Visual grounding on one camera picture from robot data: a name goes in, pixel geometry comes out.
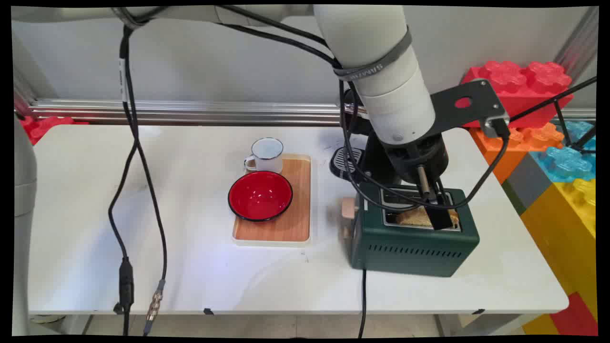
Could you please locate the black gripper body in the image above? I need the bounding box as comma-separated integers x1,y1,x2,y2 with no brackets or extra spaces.
376,132,449,185

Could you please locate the toasted bread slice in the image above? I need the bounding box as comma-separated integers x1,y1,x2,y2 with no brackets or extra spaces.
397,207,460,228

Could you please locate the green two-slot toaster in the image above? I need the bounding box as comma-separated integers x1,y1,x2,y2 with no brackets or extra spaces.
350,183,480,278

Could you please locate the big orange toy block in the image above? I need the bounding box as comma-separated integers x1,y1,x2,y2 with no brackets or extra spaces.
469,123,565,184

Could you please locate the dark green toy block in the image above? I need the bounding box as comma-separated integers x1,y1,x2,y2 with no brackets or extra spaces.
501,180,528,216

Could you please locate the black coffee machine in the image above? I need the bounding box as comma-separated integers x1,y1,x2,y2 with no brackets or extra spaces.
330,88,406,187

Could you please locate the big grey toy block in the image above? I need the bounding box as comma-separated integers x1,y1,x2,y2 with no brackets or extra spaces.
505,152,553,210

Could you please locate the big red toy block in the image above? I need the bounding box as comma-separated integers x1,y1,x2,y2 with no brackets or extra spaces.
460,61,574,129

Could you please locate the big yellow toy block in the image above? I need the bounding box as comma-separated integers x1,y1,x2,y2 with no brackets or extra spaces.
519,179,598,321

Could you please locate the big light blue toy block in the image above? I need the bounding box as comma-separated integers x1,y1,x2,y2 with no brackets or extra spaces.
531,121,596,183

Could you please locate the wooden tray with cream rim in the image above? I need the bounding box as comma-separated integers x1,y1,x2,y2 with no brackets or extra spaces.
232,153,312,247

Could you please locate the black tripod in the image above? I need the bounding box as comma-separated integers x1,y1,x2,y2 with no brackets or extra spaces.
508,76,597,154

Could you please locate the white enamel mug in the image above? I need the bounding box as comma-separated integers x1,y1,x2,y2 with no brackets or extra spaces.
244,137,285,174

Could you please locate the red enamel bowl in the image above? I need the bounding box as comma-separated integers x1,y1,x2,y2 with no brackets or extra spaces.
227,171,294,222

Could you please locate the red toy block low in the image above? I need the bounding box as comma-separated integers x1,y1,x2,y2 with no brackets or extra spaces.
549,292,598,336

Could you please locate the red toy block flat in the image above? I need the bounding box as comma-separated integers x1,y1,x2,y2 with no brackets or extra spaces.
19,116,89,145

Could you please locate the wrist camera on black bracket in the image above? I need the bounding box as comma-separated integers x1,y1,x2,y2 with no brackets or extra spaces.
429,79,511,140

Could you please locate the grey velcro strap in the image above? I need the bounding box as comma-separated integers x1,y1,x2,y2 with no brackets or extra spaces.
333,28,413,82

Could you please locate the black toaster power cord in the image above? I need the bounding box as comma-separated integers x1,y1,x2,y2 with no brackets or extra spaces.
357,269,368,338

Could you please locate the aluminium frame post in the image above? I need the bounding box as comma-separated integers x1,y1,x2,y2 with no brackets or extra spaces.
554,7,599,82

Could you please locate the aluminium frame rail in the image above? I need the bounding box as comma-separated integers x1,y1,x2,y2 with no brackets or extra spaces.
29,99,596,126

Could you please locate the black cable with metal plug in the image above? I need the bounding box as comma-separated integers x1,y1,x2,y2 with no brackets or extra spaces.
122,26,167,335

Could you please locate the black cable with inline plug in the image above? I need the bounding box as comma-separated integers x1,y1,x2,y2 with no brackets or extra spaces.
108,24,140,336

